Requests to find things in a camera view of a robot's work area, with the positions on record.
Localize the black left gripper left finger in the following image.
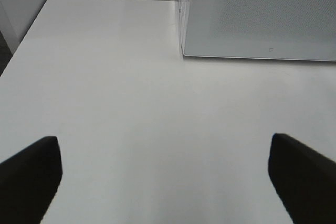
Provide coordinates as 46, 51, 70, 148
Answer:
1, 136, 62, 223

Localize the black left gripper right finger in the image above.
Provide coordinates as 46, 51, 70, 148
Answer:
268, 133, 335, 223

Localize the white microwave oven body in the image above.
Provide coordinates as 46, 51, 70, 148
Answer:
177, 0, 336, 62

